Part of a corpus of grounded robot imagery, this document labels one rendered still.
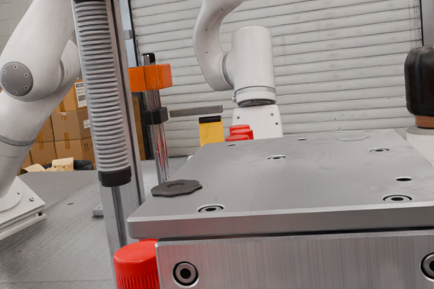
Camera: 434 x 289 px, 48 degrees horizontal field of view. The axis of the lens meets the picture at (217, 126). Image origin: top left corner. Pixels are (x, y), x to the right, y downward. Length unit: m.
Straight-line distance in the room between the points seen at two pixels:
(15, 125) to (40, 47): 0.21
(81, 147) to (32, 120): 3.19
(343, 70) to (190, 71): 1.62
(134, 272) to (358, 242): 0.16
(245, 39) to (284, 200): 0.84
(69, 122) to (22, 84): 3.33
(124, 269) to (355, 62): 4.68
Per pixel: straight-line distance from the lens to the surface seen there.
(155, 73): 0.58
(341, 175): 0.19
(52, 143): 4.54
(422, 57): 0.71
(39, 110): 1.20
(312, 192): 0.17
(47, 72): 1.05
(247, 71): 0.98
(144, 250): 0.31
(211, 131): 0.61
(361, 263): 0.16
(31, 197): 1.37
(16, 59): 1.06
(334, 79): 4.96
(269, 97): 0.97
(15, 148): 1.21
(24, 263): 1.10
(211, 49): 1.04
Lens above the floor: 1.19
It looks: 8 degrees down
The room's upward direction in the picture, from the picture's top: 7 degrees counter-clockwise
